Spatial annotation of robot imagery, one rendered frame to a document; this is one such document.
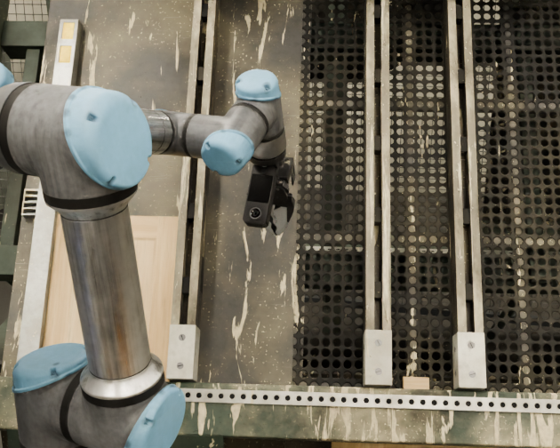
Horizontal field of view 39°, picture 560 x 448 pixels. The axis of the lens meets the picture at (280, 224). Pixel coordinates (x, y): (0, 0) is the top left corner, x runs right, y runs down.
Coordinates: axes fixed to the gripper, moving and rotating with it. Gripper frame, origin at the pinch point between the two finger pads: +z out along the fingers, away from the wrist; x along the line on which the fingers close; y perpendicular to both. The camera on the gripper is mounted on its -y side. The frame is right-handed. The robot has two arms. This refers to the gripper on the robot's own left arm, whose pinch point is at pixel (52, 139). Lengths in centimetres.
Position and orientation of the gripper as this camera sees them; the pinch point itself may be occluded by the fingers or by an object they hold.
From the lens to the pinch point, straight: 201.8
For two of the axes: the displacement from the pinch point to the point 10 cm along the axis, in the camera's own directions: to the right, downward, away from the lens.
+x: 3.1, 9.1, -2.8
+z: 0.4, 2.9, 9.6
